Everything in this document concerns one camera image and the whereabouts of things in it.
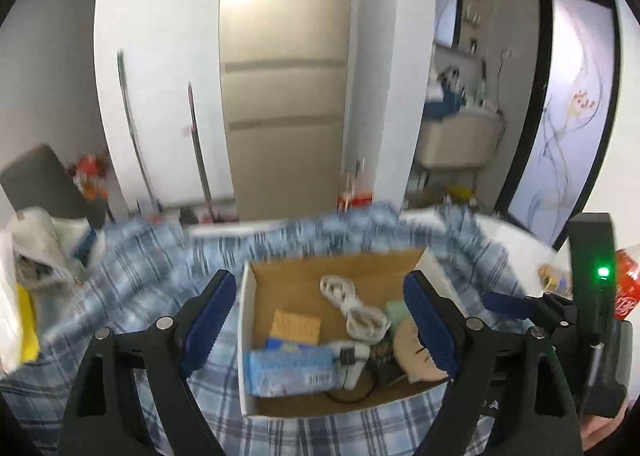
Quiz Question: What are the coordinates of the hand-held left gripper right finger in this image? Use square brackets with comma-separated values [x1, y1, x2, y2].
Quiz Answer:
[402, 270, 583, 456]

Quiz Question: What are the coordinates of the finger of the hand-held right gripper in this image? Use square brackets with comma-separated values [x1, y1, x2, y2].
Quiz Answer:
[482, 291, 576, 332]

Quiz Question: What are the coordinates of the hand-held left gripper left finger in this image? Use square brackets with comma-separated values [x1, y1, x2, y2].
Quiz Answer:
[59, 270, 238, 456]

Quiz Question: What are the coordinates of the green notebook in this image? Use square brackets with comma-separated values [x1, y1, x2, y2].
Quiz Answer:
[385, 300, 413, 332]

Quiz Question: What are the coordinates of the black tissue pack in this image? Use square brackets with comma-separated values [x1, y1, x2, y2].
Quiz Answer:
[367, 336, 406, 387]

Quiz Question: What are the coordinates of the white cable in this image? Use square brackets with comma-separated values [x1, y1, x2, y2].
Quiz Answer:
[319, 275, 392, 341]

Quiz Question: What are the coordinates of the cardboard box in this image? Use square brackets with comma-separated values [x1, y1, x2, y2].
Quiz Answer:
[237, 246, 468, 418]

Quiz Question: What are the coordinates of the yellow sponge pad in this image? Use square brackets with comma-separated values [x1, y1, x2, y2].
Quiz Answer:
[265, 310, 322, 349]

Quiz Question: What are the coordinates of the white charger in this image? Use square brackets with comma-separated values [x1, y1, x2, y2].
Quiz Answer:
[327, 341, 373, 391]

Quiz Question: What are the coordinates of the blue tissue pack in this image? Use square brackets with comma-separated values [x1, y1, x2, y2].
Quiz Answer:
[247, 342, 337, 398]

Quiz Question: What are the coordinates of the person's right hand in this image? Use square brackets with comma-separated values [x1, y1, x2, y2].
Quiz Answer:
[580, 406, 630, 454]

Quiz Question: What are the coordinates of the gold packet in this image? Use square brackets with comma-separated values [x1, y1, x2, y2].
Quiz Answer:
[539, 262, 573, 294]

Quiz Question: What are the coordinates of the blue plaid shirt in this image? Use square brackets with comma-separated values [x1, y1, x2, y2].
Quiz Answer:
[0, 201, 551, 456]

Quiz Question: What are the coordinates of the dark red stick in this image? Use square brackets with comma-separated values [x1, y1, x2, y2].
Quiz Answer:
[186, 81, 213, 217]

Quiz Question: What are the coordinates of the bathroom vanity cabinet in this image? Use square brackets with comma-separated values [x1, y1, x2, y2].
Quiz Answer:
[417, 114, 506, 169]

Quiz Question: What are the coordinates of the yellow packet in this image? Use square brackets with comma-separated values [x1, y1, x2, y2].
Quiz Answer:
[17, 283, 41, 362]

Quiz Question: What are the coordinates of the red toy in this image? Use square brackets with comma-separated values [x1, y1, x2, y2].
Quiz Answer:
[67, 153, 111, 199]

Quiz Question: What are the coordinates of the white plastic bag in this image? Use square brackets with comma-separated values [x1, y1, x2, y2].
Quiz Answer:
[0, 206, 108, 377]

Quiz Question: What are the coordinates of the blue cloth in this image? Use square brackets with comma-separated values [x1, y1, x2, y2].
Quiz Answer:
[424, 89, 466, 119]

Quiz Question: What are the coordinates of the grey chair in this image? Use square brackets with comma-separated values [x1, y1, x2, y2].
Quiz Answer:
[0, 143, 108, 229]

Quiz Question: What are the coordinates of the gold refrigerator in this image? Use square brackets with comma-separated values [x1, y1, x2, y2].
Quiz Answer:
[219, 0, 353, 222]

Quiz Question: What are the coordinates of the bathroom mirror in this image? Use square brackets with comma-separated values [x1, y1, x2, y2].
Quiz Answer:
[434, 0, 463, 48]

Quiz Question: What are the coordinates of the bathroom wall shelf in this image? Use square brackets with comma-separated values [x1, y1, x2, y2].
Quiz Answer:
[460, 0, 488, 54]

